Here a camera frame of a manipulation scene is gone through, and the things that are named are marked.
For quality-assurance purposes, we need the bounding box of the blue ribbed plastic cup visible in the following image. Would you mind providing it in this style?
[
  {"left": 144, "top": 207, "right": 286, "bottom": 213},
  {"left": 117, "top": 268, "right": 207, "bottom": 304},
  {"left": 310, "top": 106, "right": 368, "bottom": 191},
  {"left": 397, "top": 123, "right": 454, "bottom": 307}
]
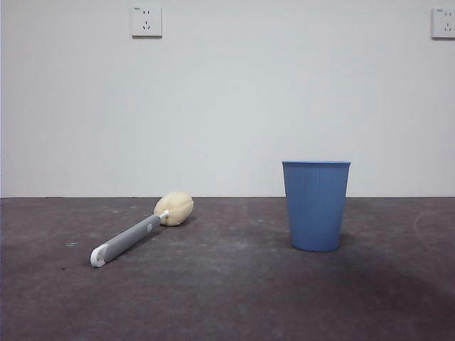
[{"left": 282, "top": 160, "right": 352, "bottom": 253}]

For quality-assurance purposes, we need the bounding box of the grey-handled sponge cup brush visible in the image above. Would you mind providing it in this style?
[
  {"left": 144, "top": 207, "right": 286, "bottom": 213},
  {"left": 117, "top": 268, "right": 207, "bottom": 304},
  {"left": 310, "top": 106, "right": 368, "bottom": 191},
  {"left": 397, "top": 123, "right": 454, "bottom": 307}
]
[{"left": 90, "top": 190, "right": 195, "bottom": 269}]

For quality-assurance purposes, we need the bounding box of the white wall socket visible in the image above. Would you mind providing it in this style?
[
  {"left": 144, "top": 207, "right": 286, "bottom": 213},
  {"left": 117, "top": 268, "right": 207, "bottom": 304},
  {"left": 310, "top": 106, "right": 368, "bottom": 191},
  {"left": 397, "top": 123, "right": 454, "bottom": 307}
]
[
  {"left": 132, "top": 6, "right": 163, "bottom": 39},
  {"left": 431, "top": 7, "right": 455, "bottom": 40}
]

